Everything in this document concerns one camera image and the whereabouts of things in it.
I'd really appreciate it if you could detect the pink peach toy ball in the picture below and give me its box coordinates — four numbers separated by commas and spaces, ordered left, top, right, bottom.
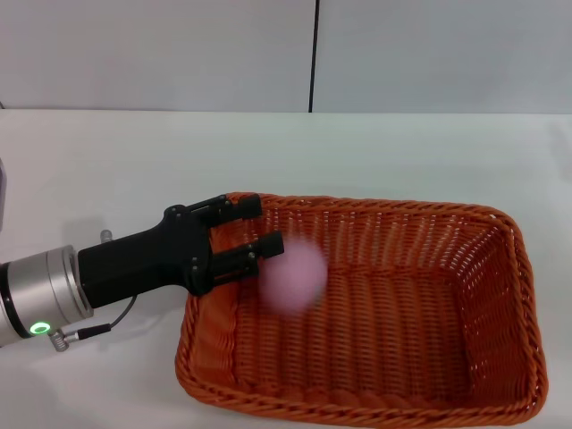
257, 236, 330, 316

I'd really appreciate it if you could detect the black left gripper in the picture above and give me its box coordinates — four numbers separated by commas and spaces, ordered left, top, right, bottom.
77, 193, 286, 310

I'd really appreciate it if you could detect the black vertical wall strip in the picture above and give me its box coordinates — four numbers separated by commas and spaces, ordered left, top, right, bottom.
307, 0, 322, 114

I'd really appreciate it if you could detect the orange woven plastic basket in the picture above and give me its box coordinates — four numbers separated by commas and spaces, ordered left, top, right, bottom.
175, 191, 550, 419

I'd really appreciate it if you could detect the grey cable with metal plug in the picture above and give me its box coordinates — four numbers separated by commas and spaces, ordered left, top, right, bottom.
49, 294, 139, 354

